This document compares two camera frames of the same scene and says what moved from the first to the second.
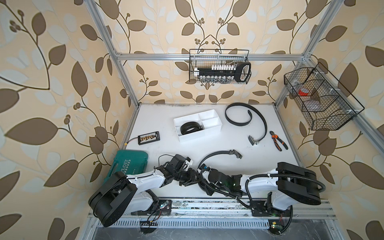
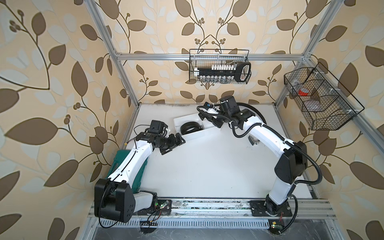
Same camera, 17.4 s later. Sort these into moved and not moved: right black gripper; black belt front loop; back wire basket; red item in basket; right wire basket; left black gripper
Moved: right black gripper; left black gripper
Not moved: right wire basket; red item in basket; back wire basket; black belt front loop
